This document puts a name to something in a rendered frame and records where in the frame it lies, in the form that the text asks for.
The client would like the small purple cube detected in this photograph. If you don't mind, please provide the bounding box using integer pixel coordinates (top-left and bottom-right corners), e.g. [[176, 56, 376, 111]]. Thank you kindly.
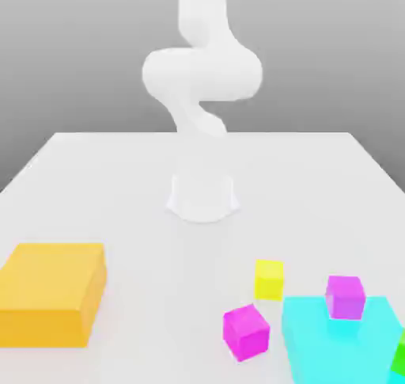
[[324, 275, 367, 321]]

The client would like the small green cube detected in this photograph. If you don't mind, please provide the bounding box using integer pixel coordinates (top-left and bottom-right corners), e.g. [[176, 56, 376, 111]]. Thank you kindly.
[[390, 330, 405, 378]]

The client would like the large orange box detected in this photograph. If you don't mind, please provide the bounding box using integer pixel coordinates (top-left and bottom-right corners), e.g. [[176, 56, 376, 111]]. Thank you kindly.
[[0, 242, 108, 349]]

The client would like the small yellow cube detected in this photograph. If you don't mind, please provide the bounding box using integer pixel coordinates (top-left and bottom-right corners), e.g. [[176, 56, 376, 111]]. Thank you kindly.
[[254, 259, 285, 302]]

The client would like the small magenta cube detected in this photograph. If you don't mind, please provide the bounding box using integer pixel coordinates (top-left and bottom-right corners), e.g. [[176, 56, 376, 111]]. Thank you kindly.
[[221, 302, 271, 363]]

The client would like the large cyan box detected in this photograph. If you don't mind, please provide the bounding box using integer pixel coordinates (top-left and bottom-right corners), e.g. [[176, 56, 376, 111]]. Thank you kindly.
[[281, 295, 405, 384]]

